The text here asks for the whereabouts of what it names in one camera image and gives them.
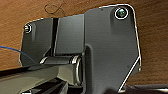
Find thin blue cable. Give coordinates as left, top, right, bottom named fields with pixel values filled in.
left=0, top=45, right=37, bottom=65

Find thin black floor cable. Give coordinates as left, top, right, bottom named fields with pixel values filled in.
left=43, top=2, right=65, bottom=16

